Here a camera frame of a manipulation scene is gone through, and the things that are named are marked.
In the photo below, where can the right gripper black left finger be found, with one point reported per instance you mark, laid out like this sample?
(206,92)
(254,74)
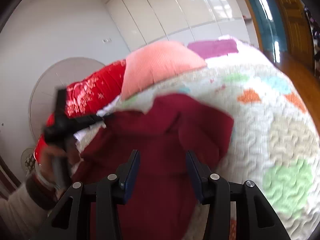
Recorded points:
(71,217)

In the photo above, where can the dark red knit sweater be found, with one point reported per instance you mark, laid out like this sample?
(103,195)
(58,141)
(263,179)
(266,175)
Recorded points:
(163,200)

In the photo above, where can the white sleeve left forearm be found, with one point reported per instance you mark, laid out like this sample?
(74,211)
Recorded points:
(26,209)

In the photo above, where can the person left hand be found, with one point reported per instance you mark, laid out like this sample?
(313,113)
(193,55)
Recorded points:
(51,151)

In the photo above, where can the white fleece blanket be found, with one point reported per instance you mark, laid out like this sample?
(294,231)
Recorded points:
(85,136)

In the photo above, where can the red floral quilted duvet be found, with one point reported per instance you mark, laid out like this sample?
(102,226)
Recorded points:
(96,91)

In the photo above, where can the round beige headboard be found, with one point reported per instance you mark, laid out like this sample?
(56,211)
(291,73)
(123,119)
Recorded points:
(60,74)

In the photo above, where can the heart pattern quilted bedspread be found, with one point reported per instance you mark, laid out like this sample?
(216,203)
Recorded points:
(274,140)

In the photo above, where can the purple cloth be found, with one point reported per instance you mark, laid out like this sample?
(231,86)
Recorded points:
(212,48)

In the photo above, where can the white wardrobe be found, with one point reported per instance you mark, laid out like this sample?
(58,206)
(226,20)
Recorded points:
(141,22)

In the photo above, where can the wooden door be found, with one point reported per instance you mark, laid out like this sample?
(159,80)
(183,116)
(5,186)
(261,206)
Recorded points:
(298,32)

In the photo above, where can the cluttered shelf rack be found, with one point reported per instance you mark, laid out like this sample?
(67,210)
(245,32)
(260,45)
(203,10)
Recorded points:
(315,36)

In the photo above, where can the white wall switch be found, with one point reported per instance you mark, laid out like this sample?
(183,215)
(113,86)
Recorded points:
(107,40)

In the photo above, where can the pink corduroy pillow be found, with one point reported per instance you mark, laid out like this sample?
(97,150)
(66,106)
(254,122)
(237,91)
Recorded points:
(160,64)

